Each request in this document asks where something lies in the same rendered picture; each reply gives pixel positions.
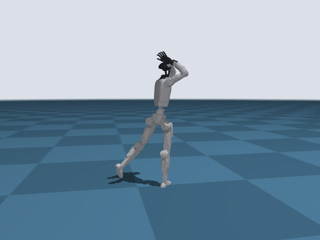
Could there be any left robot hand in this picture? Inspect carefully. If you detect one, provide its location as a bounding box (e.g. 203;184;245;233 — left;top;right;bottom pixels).
157;51;168;64

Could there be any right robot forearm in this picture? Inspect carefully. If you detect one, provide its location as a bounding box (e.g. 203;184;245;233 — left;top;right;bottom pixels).
172;61;186;74

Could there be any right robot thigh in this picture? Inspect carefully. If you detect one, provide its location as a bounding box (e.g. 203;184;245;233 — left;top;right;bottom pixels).
160;119;173;160

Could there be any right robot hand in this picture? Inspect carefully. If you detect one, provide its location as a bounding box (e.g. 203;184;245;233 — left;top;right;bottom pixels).
161;55;178;66

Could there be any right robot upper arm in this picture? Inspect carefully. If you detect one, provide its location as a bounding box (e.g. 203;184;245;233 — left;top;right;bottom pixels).
163;70;189;87

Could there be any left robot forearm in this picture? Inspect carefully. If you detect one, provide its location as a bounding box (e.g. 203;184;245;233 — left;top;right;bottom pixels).
167;64;176;75

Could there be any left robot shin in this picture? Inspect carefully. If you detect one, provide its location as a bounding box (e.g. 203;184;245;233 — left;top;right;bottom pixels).
121;141;141;169

